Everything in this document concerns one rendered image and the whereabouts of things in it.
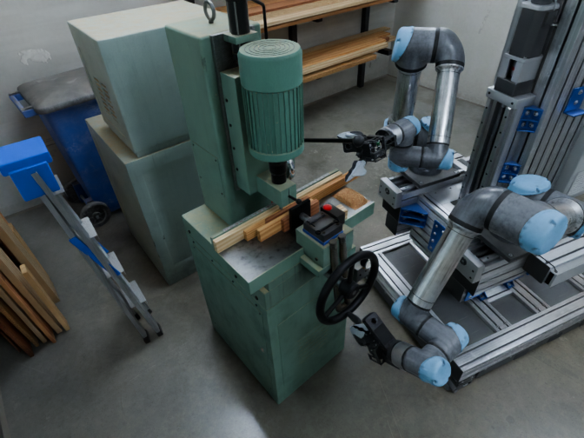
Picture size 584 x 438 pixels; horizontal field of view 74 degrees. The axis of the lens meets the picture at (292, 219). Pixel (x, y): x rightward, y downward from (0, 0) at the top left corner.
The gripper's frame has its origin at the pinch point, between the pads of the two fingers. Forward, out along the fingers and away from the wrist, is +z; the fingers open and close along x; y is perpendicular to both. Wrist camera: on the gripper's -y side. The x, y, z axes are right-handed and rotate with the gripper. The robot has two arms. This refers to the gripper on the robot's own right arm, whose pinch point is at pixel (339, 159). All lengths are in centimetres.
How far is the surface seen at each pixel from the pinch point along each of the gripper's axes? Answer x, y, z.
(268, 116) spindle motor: -19.6, -4.2, 19.2
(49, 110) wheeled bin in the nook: -30, -181, 49
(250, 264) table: 24.9, -13.3, 33.9
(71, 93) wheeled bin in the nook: -35, -185, 33
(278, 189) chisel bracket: 6.4, -14.8, 15.4
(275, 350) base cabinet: 70, -21, 32
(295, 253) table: 26.8, -7.7, 19.5
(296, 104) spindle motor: -20.2, -1.7, 10.6
